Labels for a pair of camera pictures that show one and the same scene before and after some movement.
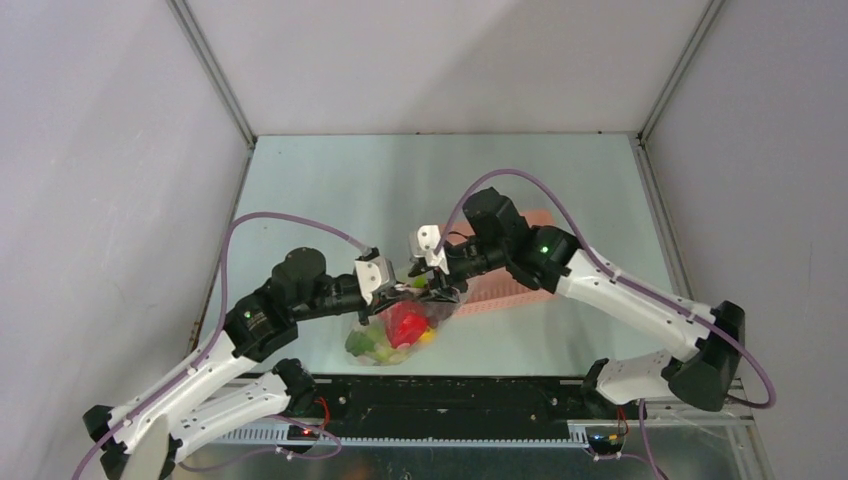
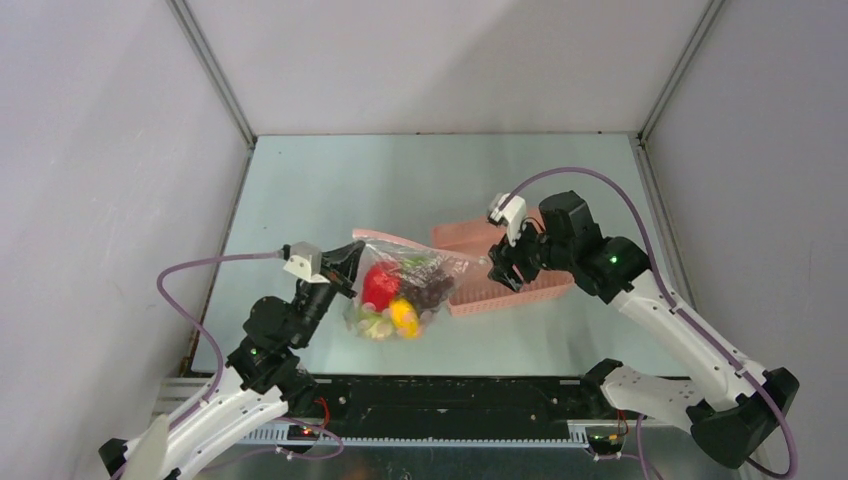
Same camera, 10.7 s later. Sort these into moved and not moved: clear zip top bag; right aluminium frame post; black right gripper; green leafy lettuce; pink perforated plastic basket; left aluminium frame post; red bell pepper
Moved: clear zip top bag; black right gripper; red bell pepper; green leafy lettuce
Not moved: left aluminium frame post; right aluminium frame post; pink perforated plastic basket
